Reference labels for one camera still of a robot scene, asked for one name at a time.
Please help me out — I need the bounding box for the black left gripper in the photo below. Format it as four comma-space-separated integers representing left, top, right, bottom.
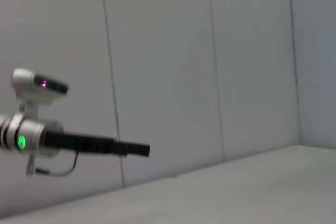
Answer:
44, 131, 151, 158

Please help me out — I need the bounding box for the grey left gripper cable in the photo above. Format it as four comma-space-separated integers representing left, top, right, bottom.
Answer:
25, 152, 80, 178

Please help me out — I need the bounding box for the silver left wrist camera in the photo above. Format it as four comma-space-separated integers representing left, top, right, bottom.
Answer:
10, 68, 69, 120

